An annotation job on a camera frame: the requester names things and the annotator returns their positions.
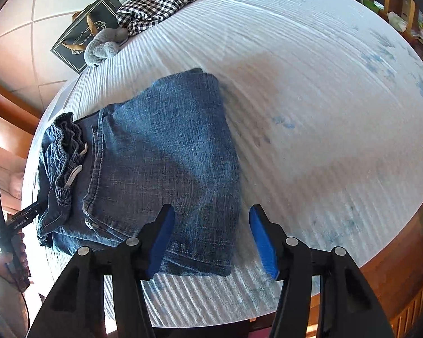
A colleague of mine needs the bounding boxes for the blue denim jeans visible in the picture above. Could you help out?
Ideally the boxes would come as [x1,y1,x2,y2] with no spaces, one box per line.
[36,68,243,277]

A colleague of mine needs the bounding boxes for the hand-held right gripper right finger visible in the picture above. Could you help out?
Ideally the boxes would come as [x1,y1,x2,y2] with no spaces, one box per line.
[248,204,397,338]

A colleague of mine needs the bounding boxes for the black gift bag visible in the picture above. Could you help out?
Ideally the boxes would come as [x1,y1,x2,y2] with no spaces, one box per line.
[50,0,123,75]

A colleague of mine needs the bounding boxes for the grey plush toy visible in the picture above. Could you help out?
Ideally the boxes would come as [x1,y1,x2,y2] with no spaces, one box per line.
[83,27,129,67]

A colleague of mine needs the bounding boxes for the black cable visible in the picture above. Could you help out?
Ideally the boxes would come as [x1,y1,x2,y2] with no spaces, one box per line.
[19,287,32,338]

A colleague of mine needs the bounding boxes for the black white checkered garment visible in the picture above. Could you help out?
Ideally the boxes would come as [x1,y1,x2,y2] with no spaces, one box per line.
[116,0,206,37]

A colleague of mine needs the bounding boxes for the person's left hand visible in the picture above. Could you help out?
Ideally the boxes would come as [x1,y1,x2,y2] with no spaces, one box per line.
[0,232,29,284]

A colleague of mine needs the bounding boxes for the white padded wooden headboard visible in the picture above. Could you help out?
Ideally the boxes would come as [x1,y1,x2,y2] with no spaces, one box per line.
[0,0,221,138]

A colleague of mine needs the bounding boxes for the wooden bed frame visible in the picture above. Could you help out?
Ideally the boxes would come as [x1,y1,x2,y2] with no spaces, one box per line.
[303,197,423,338]

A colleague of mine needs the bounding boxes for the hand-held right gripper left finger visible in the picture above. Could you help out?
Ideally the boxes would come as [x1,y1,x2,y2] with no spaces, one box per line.
[26,203,176,338]

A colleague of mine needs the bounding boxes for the person's left forearm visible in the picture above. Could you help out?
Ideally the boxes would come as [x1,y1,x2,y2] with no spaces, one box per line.
[0,274,34,338]

